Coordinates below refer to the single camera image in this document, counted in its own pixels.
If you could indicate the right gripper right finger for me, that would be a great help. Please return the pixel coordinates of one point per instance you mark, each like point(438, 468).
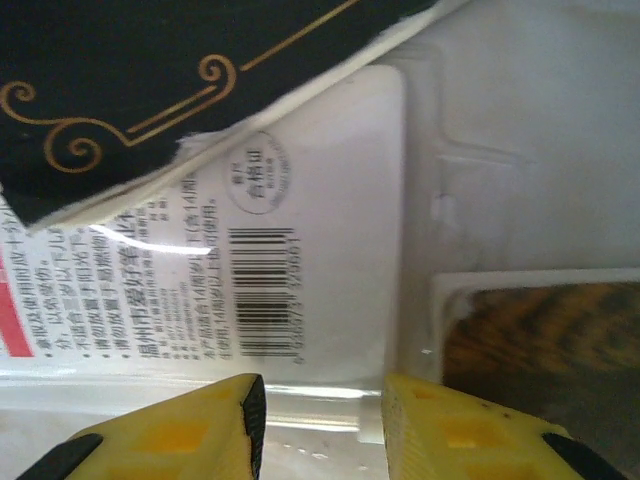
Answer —
point(450, 440)

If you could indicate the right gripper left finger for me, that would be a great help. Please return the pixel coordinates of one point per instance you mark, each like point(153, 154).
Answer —
point(200, 430)

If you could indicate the blue and yellow picture book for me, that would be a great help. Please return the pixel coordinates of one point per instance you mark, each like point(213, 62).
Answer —
point(540, 330)

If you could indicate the white paper leaflet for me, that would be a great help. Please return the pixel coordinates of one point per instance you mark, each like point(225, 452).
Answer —
point(340, 225)

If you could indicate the book with gold ornament cover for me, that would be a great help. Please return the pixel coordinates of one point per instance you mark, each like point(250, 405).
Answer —
point(150, 75)

